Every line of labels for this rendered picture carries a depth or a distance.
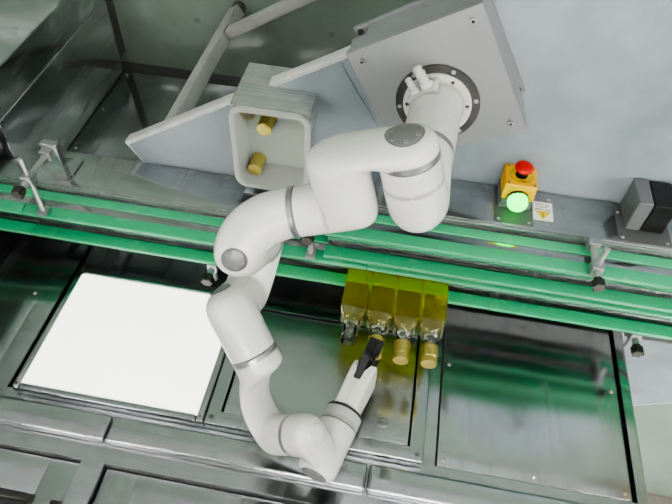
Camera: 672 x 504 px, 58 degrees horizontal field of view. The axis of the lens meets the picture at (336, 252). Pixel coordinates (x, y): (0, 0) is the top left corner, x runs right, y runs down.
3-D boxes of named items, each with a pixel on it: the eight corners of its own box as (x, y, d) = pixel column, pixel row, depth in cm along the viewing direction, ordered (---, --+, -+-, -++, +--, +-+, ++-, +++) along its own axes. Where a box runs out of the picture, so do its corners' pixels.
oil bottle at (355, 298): (352, 255, 148) (337, 328, 135) (354, 240, 144) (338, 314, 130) (375, 259, 148) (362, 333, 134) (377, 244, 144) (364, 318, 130)
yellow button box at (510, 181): (497, 184, 141) (497, 206, 136) (505, 159, 135) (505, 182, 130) (528, 188, 140) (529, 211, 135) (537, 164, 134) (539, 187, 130)
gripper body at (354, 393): (357, 437, 121) (378, 391, 128) (360, 414, 114) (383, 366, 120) (323, 422, 123) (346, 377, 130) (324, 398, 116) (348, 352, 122)
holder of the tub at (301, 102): (248, 176, 152) (239, 197, 147) (239, 81, 132) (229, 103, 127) (315, 186, 151) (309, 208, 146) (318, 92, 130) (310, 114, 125)
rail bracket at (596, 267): (581, 242, 132) (586, 290, 124) (593, 218, 127) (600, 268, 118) (599, 245, 132) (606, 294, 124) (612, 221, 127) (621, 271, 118)
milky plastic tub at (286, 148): (245, 161, 148) (235, 185, 143) (238, 82, 131) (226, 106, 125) (316, 171, 147) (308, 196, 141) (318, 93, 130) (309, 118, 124)
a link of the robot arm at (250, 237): (303, 180, 105) (225, 191, 108) (283, 192, 92) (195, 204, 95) (316, 256, 108) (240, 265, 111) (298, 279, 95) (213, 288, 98)
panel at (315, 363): (82, 274, 157) (15, 393, 135) (79, 267, 154) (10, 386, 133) (432, 333, 150) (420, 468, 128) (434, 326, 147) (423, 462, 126)
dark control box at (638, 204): (619, 202, 138) (624, 229, 133) (633, 176, 132) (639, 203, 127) (656, 207, 138) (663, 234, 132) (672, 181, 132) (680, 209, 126)
